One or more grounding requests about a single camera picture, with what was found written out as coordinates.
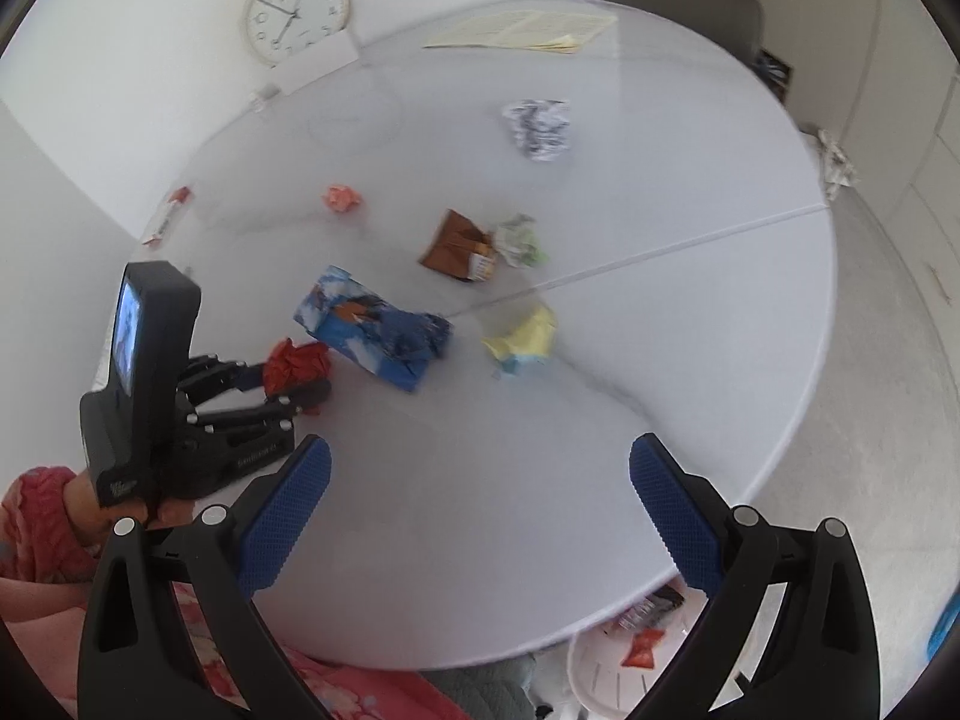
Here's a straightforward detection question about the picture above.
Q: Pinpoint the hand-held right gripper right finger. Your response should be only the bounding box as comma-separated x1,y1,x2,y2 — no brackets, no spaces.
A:
628,433,882,720

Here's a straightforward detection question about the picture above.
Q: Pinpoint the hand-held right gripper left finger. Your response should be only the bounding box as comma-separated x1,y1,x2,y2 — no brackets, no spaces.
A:
77,435,333,720

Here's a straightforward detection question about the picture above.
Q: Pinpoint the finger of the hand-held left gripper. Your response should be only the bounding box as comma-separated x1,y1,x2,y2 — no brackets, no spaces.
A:
180,355,271,410
187,379,332,436

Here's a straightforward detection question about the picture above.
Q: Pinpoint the red paper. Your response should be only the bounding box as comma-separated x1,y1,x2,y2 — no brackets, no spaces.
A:
264,337,333,415

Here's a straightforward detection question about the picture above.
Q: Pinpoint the dark printed wrapper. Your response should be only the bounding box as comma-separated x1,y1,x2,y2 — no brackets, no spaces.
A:
613,585,687,635

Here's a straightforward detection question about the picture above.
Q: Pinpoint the blue printed carton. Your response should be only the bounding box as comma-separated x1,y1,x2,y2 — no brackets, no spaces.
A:
292,265,455,393

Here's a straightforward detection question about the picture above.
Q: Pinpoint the red snack packet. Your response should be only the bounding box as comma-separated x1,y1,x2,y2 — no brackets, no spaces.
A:
621,628,665,668

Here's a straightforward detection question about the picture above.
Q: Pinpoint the white pink trash bin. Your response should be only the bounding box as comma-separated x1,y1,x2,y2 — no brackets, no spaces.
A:
566,581,721,720

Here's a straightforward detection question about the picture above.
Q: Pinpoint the pink paper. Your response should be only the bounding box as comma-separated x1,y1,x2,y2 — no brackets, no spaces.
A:
322,184,365,217

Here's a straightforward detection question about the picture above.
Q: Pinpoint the brown snack packet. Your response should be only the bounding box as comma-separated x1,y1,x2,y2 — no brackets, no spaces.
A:
418,208,497,284

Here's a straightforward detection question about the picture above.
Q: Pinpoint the yellow paper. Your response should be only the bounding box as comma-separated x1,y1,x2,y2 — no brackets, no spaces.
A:
481,305,558,377

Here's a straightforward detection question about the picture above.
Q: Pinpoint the white green wrapper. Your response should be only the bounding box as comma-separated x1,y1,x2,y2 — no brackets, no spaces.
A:
491,214,546,269

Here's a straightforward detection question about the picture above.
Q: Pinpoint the white printed paper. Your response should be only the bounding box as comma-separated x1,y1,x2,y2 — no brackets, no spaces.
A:
501,97,575,164

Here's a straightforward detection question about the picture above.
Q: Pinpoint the person's left hand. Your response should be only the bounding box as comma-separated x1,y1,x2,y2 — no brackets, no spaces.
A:
64,476,194,548

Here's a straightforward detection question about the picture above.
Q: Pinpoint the red white small box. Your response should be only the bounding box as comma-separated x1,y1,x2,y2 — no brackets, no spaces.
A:
141,186,194,248

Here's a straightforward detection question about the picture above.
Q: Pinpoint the pink floral clothing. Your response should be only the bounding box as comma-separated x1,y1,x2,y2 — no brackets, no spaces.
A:
0,577,466,720

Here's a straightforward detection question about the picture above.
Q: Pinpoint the grey cloth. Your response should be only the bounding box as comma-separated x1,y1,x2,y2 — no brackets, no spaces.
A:
427,652,537,720

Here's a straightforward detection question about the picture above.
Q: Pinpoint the blue plastic item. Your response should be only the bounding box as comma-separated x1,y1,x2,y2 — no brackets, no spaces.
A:
928,600,960,657

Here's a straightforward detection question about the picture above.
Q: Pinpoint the white folded card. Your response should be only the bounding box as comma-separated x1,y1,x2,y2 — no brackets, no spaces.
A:
268,30,359,95

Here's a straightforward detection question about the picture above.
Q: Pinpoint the beige drawer unit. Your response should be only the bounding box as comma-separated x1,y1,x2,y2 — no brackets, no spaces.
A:
862,52,960,331

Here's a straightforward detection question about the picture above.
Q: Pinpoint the white tote bag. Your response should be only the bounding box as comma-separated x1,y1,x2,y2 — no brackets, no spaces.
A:
816,127,860,202

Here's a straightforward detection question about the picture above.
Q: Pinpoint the open yellow notebook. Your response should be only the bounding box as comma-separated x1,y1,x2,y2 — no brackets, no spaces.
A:
422,9,620,55

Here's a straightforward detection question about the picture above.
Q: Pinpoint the grey chair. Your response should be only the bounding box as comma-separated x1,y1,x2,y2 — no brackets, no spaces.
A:
568,0,792,102

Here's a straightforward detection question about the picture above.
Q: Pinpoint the round white wall clock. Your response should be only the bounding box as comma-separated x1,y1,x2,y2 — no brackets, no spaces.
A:
241,0,352,67

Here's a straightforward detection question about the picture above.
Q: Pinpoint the beige wall cabinet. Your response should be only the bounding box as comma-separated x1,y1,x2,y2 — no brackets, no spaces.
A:
609,0,890,136

